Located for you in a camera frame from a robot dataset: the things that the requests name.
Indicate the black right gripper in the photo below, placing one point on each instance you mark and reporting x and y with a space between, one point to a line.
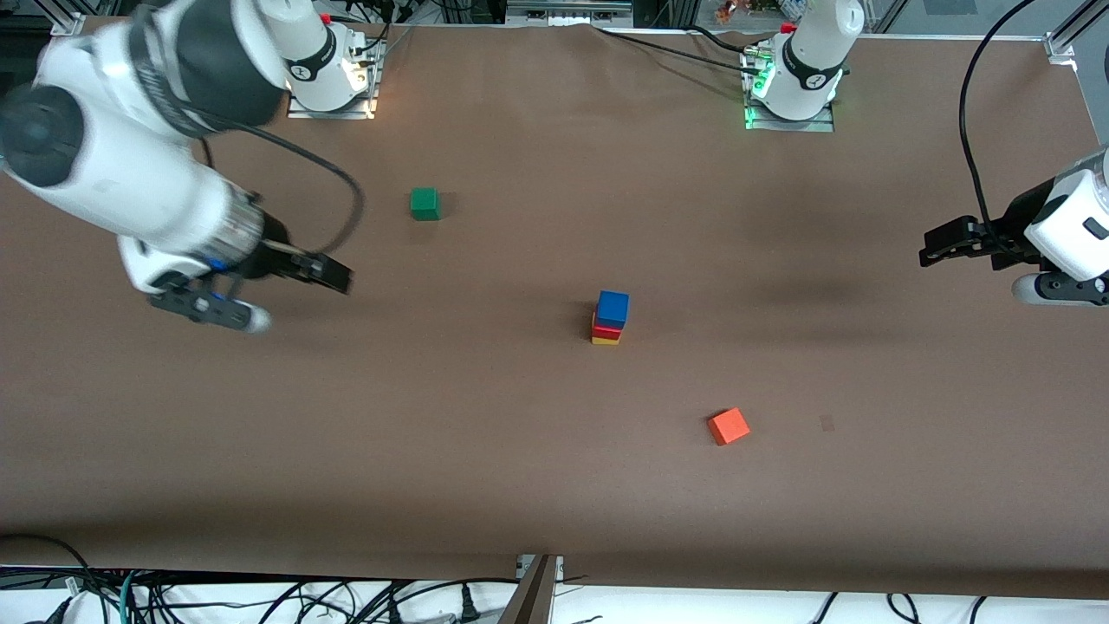
275 251

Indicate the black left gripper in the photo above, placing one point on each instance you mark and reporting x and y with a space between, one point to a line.
1012 227

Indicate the red cube block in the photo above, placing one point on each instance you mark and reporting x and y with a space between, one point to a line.
606 332

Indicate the blue cube block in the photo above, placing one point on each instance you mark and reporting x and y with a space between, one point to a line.
612 308

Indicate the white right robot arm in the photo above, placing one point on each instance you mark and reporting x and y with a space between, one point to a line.
130 182

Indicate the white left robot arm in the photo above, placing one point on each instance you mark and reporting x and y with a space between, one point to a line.
806 78

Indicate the green cube block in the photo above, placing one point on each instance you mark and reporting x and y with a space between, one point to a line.
424 204

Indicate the yellow cube block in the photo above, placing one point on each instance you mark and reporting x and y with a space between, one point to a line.
605 341

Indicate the brown table cover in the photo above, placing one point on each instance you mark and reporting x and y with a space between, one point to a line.
520 485

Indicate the orange cube block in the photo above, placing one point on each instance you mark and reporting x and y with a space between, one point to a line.
729 426

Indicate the grey power strip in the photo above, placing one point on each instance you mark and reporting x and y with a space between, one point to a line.
563 9

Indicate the black power plug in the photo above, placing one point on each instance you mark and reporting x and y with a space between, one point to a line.
469 607

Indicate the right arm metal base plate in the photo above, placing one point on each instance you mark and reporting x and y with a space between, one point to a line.
355 106

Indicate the aluminium frame corner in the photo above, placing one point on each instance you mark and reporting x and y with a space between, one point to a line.
1059 45

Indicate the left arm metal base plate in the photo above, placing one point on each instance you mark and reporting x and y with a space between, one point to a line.
758 123

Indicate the aluminium corner bracket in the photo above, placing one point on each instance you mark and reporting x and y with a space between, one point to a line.
68 24

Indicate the metal and wood bracket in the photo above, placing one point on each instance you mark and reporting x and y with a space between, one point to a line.
533 598

